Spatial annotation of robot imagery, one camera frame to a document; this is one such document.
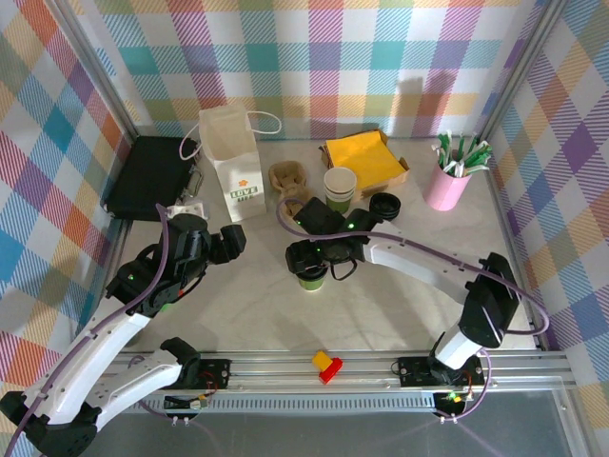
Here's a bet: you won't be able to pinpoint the small controller board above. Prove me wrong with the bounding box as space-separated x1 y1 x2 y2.
435 389 472 406
164 392 210 411

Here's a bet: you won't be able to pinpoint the red toy brick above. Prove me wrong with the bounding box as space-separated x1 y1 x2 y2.
318 356 344 385

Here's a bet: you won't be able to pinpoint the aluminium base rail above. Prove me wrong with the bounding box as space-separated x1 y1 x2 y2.
107 349 572 399

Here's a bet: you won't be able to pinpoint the grey slotted cable duct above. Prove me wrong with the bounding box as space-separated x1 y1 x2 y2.
102 397 442 415

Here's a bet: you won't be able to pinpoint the cardboard napkin box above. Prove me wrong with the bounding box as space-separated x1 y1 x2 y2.
318 129 411 201

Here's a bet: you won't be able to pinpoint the stack of paper cups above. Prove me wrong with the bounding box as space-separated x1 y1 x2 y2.
323 167 358 214

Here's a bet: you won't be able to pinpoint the yellow paper napkins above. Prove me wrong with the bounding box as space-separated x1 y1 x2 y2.
324 131 405 185

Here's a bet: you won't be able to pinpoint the green paper coffee cup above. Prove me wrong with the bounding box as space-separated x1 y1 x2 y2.
297 268 329 292

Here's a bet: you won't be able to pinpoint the aluminium frame post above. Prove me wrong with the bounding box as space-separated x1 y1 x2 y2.
51 0 142 139
475 0 570 139

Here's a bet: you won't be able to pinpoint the black hard case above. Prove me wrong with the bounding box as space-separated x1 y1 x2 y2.
102 135 204 223

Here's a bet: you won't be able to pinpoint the stack of black lids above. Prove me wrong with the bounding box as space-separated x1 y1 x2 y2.
369 192 403 223

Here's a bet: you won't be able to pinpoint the white paper takeout bag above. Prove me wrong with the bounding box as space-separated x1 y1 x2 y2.
178 106 283 224

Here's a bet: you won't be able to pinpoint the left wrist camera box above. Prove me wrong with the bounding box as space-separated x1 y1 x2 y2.
165 202 206 221

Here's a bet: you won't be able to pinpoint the pink straw holder cup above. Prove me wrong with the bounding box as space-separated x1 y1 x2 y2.
424 161 472 211

